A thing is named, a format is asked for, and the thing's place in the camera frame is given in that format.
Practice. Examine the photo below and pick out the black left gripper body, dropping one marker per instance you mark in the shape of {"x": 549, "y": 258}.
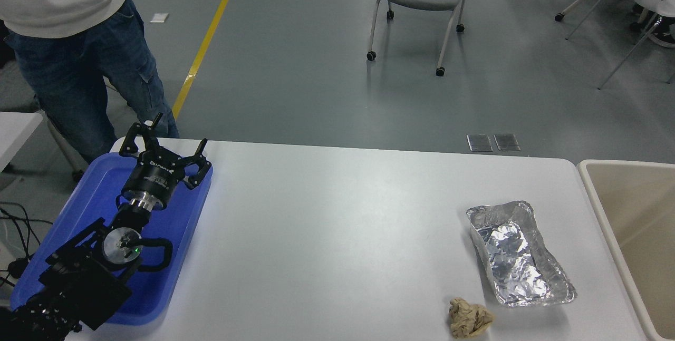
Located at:
{"x": 153, "y": 178}

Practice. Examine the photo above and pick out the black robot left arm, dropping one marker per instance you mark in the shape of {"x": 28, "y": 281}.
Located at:
{"x": 79, "y": 283}

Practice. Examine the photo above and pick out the blue plastic tray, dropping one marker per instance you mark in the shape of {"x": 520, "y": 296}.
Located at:
{"x": 179, "y": 220}

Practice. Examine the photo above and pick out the white paper scrap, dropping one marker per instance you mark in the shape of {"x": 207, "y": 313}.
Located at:
{"x": 159, "y": 18}

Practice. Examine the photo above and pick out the small white table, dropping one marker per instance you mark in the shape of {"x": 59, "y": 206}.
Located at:
{"x": 16, "y": 130}

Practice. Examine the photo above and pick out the person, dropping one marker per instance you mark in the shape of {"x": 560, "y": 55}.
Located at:
{"x": 68, "y": 3}

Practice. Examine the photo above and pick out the black jacket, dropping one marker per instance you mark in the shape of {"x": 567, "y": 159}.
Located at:
{"x": 2, "y": 48}

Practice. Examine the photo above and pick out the metal floor plate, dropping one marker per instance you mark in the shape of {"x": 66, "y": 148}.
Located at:
{"x": 506, "y": 142}
{"x": 479, "y": 142}

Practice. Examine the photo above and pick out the crumpled tan paper ball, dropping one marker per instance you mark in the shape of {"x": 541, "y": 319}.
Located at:
{"x": 469, "y": 320}

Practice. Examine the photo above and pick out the crumpled silver foil tray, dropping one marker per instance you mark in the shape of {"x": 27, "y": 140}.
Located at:
{"x": 514, "y": 256}

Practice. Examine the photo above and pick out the large pale bin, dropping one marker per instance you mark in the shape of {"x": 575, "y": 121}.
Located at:
{"x": 638, "y": 214}

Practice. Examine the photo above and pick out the grey metal-legged chair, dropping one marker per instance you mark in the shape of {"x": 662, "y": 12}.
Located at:
{"x": 628, "y": 51}

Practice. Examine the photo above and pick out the black shoe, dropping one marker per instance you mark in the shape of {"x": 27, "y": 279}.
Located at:
{"x": 665, "y": 39}

